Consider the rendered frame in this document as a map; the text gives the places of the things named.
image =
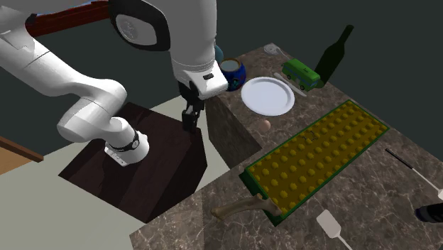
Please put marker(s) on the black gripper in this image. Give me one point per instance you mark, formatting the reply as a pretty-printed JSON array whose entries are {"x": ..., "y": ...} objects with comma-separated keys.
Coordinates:
[{"x": 188, "y": 93}]

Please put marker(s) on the teal round ball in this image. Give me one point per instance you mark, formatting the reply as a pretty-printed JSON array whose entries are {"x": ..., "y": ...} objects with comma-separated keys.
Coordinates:
[{"x": 219, "y": 54}]

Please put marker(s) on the dark blue rounded object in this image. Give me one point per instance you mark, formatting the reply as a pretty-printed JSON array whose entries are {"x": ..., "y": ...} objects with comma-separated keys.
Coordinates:
[{"x": 431, "y": 212}]

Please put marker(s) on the blue painted pot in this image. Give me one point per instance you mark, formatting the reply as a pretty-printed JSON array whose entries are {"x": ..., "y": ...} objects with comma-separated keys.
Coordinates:
[{"x": 237, "y": 78}]

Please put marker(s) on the clear round spoon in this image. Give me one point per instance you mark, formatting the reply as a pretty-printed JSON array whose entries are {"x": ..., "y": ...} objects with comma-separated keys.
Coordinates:
[{"x": 271, "y": 49}]

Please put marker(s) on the dark robot stand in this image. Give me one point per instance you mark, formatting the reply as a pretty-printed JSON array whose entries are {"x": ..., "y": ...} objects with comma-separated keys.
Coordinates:
[{"x": 162, "y": 166}]

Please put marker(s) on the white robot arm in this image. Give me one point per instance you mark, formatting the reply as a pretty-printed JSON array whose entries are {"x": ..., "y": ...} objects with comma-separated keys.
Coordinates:
[{"x": 86, "y": 100}]

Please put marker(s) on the brown egg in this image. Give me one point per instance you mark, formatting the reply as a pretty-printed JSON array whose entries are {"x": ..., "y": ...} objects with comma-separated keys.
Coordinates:
[{"x": 265, "y": 125}]

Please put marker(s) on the dark green bottle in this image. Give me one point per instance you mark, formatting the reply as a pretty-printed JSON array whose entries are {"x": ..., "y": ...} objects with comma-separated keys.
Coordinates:
[{"x": 331, "y": 59}]

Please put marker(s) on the white knife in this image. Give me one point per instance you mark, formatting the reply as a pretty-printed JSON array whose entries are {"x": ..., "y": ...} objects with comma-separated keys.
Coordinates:
[{"x": 290, "y": 85}]

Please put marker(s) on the yellow studded green board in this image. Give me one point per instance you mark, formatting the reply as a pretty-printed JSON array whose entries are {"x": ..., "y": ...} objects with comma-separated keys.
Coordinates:
[{"x": 311, "y": 159}]

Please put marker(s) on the white plate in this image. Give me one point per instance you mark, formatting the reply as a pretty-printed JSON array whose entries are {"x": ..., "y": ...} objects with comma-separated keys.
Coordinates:
[{"x": 268, "y": 96}]

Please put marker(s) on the tan bone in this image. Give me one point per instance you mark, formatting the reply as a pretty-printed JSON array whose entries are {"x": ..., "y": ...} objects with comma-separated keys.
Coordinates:
[{"x": 247, "y": 207}]

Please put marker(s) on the green toy bus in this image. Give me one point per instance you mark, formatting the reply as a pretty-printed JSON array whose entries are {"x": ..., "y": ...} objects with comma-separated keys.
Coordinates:
[{"x": 300, "y": 73}]

